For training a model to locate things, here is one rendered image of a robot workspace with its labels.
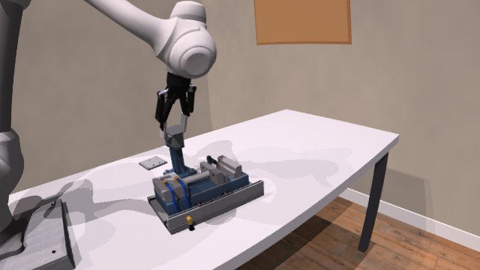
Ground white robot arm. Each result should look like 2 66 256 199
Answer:
0 0 217 260

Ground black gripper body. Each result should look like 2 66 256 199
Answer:
165 71 191 100

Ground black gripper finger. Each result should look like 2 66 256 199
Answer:
179 84 197 132
155 88 179 140

